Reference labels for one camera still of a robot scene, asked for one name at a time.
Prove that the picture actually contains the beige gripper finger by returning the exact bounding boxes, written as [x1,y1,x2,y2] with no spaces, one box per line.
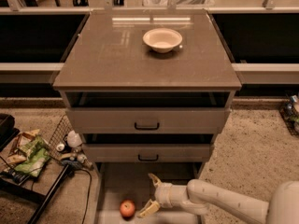
[137,199,160,218]
[149,173,162,189]

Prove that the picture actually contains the drawer with black handle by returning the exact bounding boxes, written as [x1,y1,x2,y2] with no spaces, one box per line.
[65,108,230,134]
[83,144,212,162]

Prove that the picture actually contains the top drawer with black handle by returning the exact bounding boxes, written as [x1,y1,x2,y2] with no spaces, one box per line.
[65,108,230,134]

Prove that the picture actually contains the white paper bowl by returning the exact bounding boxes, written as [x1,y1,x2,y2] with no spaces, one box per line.
[143,28,182,53]

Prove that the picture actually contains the middle drawer with black handle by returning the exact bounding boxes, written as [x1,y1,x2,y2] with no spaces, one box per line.
[83,144,212,162]

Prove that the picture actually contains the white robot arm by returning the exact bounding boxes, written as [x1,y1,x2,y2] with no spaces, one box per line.
[137,173,299,224]

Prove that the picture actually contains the black cable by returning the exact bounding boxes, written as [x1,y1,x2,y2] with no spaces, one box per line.
[74,167,93,224]

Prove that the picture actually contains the wire mesh basket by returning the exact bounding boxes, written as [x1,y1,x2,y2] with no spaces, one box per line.
[48,116,72,160]

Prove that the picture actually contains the brown snack packet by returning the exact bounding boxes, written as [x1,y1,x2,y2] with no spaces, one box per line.
[7,130,39,165]

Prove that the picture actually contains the right wire basket with items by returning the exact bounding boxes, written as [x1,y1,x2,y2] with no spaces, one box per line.
[279,93,299,136]

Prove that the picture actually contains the green snack bag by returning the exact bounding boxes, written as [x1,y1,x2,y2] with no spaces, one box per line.
[14,135,50,177]

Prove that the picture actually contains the red apple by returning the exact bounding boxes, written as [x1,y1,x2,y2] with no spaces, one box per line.
[120,200,135,217]

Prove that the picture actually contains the black stand leg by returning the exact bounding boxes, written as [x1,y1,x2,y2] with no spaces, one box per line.
[27,164,72,224]

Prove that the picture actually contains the grey drawer cabinet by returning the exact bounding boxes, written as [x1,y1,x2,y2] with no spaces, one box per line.
[54,11,241,224]

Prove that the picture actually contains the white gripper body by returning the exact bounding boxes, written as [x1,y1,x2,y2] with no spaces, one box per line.
[154,183,189,208]

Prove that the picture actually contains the open bottom drawer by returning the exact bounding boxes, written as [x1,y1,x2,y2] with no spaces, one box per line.
[94,162,204,224]

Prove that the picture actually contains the white plastic bottle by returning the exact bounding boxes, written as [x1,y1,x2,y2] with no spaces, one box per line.
[66,131,82,148]

